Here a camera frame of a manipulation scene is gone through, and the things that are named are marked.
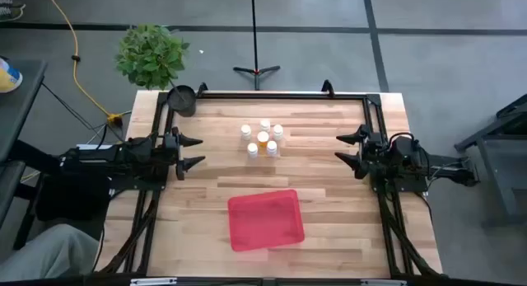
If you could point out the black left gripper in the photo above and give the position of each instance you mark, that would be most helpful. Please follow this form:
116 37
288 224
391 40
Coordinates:
169 154

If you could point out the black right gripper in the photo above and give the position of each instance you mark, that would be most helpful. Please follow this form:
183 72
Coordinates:
374 154

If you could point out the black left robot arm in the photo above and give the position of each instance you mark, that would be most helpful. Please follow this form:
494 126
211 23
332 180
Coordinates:
103 156

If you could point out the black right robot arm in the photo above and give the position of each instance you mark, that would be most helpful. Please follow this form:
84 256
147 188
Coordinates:
405 154

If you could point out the orange pill bottle cream cap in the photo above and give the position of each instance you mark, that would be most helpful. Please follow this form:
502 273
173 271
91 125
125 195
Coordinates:
263 138

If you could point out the red translucent plastic basket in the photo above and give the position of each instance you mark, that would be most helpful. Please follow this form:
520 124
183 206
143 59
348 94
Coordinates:
263 220

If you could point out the black plant pot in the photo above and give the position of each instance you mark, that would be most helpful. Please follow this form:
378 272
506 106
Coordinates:
181 102

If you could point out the green leafy plant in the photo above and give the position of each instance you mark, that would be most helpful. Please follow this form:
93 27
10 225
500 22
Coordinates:
150 57

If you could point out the black rolling chair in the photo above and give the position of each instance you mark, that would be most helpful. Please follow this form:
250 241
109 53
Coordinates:
74 195

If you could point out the white edge clip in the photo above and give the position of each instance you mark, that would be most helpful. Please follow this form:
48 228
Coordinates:
154 281
383 282

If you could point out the black tripod stand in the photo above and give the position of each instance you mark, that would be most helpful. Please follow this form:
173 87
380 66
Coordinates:
254 30

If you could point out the grey metal cart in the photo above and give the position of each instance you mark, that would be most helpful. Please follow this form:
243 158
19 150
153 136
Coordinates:
498 154

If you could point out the person's leg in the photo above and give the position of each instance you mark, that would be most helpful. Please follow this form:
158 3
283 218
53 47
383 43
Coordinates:
49 253

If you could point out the black side table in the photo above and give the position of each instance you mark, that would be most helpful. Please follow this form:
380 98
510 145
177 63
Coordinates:
20 104

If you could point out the yellow and blue container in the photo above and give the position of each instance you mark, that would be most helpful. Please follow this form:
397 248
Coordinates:
8 78

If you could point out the person's shoe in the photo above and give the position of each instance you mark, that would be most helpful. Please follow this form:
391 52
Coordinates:
10 10

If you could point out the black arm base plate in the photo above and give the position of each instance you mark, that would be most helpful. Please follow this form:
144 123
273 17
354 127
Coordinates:
136 185
411 185

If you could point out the black metal table frame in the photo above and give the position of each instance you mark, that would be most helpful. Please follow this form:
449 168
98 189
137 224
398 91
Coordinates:
288 96

